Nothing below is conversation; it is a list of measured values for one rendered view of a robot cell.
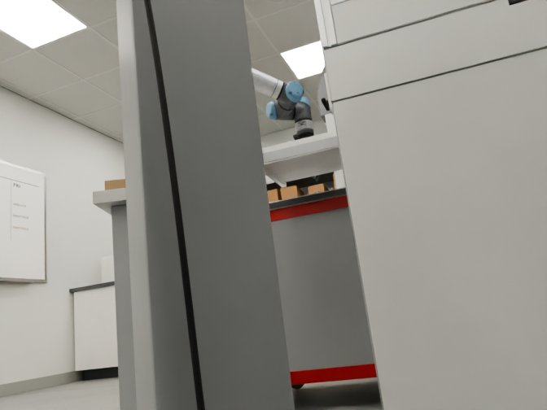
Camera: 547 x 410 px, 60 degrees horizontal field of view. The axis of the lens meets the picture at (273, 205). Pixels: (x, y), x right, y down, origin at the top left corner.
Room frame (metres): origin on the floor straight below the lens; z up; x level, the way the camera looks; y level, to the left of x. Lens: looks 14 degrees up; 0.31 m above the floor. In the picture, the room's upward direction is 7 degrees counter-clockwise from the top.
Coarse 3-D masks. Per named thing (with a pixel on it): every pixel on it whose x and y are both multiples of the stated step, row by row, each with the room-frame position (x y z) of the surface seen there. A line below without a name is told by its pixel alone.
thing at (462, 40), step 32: (544, 0) 0.91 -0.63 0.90; (416, 32) 0.99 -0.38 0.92; (448, 32) 0.97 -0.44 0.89; (480, 32) 0.95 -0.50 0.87; (512, 32) 0.93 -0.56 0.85; (544, 32) 0.91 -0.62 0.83; (352, 64) 1.03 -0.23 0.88; (384, 64) 1.01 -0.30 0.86; (416, 64) 0.99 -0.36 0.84; (448, 64) 0.97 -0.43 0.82; (480, 64) 0.96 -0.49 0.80; (352, 96) 1.04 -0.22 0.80
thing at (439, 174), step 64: (512, 64) 0.94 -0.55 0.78; (384, 128) 1.02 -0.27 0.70; (448, 128) 0.98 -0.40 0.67; (512, 128) 0.95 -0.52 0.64; (384, 192) 1.03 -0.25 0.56; (448, 192) 0.99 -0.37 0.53; (512, 192) 0.95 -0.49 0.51; (384, 256) 1.03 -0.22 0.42; (448, 256) 1.00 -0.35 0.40; (512, 256) 0.96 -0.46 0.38; (384, 320) 1.04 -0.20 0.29; (448, 320) 1.00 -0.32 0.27; (512, 320) 0.97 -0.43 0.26; (384, 384) 1.05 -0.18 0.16; (448, 384) 1.01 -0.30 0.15; (512, 384) 0.98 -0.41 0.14
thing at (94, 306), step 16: (112, 256) 5.02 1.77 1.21; (112, 272) 5.02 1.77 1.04; (80, 288) 4.79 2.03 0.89; (96, 288) 4.76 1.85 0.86; (112, 288) 4.69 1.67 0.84; (80, 304) 4.83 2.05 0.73; (96, 304) 4.76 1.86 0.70; (112, 304) 4.70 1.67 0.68; (80, 320) 4.83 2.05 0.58; (96, 320) 4.76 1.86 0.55; (112, 320) 4.70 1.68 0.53; (80, 336) 4.83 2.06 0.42; (96, 336) 4.76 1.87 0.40; (112, 336) 4.70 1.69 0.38; (80, 352) 4.83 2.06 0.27; (96, 352) 4.77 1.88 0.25; (112, 352) 4.70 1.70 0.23; (80, 368) 4.83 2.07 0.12; (96, 368) 4.77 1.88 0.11; (112, 368) 4.77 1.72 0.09
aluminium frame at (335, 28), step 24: (336, 0) 1.03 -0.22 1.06; (360, 0) 1.02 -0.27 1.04; (384, 0) 1.00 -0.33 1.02; (408, 0) 0.99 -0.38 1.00; (432, 0) 0.97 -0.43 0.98; (456, 0) 0.96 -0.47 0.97; (480, 0) 0.94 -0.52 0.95; (336, 24) 1.04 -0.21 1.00; (360, 24) 1.02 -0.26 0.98; (384, 24) 1.01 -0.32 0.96
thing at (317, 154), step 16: (288, 144) 1.52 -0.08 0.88; (304, 144) 1.50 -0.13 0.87; (320, 144) 1.49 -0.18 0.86; (336, 144) 1.47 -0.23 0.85; (272, 160) 1.54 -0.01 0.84; (288, 160) 1.54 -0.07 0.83; (304, 160) 1.56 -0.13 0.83; (320, 160) 1.58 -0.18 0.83; (336, 160) 1.60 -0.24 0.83; (288, 176) 1.71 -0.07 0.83; (304, 176) 1.74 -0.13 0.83
